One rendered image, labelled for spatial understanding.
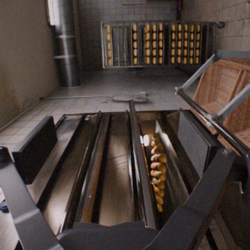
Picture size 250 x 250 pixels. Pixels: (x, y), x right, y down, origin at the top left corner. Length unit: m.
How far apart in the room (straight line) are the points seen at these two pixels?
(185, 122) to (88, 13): 5.23
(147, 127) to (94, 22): 3.87
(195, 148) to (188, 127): 0.02
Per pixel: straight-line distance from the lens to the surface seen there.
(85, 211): 0.87
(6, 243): 0.89
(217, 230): 0.83
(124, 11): 5.30
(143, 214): 0.64
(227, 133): 0.64
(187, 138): 0.18
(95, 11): 5.34
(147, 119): 1.89
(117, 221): 0.81
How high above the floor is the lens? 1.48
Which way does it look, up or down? level
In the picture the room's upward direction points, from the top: 92 degrees counter-clockwise
